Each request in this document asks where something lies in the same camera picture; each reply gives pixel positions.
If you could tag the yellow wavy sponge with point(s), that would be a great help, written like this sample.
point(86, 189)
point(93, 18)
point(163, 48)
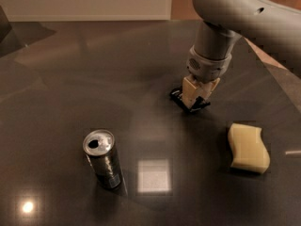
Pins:
point(248, 150)

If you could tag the dark opened drink can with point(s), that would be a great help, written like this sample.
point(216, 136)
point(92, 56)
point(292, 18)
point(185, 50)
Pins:
point(102, 155)

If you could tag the black rxbar chocolate bar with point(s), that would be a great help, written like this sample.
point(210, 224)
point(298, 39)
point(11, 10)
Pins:
point(176, 96)

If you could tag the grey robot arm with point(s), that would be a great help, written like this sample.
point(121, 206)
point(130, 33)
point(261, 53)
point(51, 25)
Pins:
point(272, 27)

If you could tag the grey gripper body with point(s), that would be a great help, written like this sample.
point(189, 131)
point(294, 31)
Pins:
point(207, 67)

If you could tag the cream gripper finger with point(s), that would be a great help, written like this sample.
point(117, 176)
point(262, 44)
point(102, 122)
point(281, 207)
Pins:
point(191, 90)
point(208, 88)

